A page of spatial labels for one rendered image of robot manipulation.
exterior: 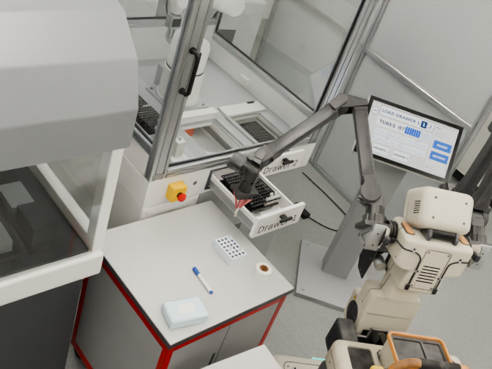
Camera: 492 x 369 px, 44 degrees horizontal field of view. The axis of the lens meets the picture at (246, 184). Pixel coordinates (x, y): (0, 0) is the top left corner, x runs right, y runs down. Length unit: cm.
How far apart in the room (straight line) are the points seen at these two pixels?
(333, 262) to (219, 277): 143
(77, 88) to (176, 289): 94
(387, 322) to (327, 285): 120
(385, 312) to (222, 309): 66
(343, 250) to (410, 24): 151
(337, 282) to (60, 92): 249
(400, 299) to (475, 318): 180
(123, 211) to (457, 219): 137
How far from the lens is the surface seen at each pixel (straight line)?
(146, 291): 227
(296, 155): 301
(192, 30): 213
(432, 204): 223
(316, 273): 375
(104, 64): 171
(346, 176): 454
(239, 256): 247
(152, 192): 250
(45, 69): 164
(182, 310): 219
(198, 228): 258
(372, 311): 249
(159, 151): 237
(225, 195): 263
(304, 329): 345
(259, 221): 249
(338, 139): 456
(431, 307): 406
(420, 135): 326
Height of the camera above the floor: 242
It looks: 35 degrees down
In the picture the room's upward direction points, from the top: 21 degrees clockwise
